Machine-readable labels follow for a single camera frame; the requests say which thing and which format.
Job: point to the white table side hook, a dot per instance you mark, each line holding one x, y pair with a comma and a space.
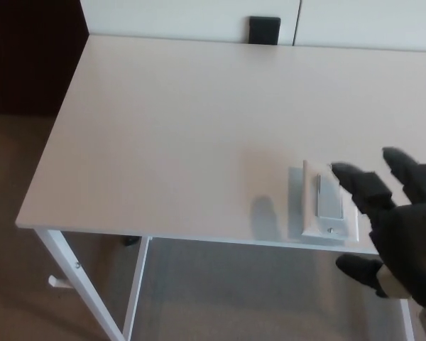
58, 281

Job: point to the small black floor object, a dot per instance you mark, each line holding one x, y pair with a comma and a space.
131, 241

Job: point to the white table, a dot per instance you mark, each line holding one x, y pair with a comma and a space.
163, 142

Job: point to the white cabinet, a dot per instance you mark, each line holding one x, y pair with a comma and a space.
163, 17

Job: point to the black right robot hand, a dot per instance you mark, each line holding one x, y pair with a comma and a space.
408, 248

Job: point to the white rocker light switch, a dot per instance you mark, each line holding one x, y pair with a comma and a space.
328, 206

